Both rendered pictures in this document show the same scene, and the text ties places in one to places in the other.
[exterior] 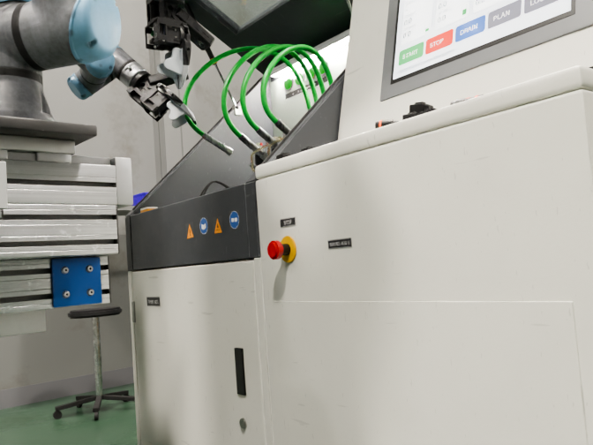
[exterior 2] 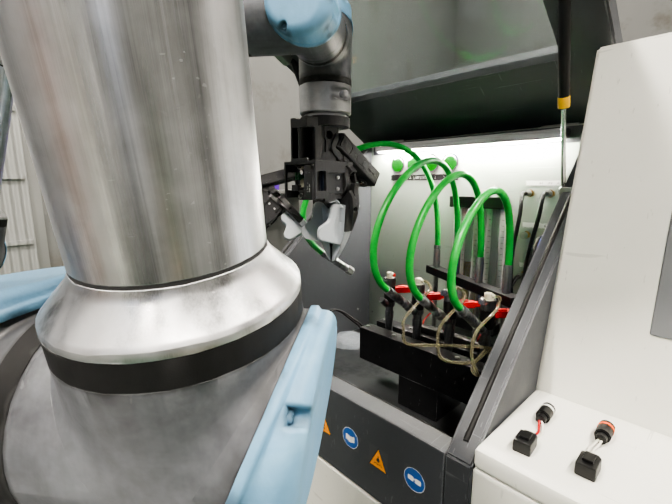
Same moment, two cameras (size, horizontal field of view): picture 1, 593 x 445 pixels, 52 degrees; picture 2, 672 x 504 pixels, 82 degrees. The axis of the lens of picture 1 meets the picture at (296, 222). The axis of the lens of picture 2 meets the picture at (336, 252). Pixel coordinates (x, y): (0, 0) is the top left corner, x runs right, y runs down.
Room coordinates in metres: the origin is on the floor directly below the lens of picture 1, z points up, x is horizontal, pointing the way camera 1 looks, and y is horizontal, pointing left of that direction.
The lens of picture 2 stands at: (0.83, 0.31, 1.32)
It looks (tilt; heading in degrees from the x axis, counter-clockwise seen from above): 10 degrees down; 354
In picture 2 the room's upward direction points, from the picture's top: straight up
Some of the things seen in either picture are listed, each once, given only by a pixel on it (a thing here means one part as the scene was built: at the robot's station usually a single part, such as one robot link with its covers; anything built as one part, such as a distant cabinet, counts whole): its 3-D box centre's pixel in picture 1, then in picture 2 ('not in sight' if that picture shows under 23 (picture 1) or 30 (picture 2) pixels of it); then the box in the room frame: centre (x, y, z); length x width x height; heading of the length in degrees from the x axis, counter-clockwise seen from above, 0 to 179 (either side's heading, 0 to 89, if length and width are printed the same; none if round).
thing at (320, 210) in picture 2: (168, 71); (317, 231); (1.43, 0.27, 1.25); 0.06 x 0.03 x 0.09; 128
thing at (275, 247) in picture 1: (280, 249); not in sight; (1.17, 0.04, 0.80); 0.05 x 0.04 x 0.05; 38
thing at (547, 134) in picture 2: (322, 49); (455, 142); (1.86, -0.12, 1.43); 0.54 x 0.03 x 0.02; 38
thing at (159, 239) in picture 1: (187, 233); (314, 407); (1.56, 0.28, 0.87); 0.62 x 0.04 x 0.16; 38
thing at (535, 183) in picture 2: not in sight; (543, 234); (1.67, -0.27, 1.20); 0.13 x 0.03 x 0.31; 38
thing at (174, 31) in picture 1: (168, 24); (322, 161); (1.41, 0.27, 1.36); 0.09 x 0.08 x 0.12; 128
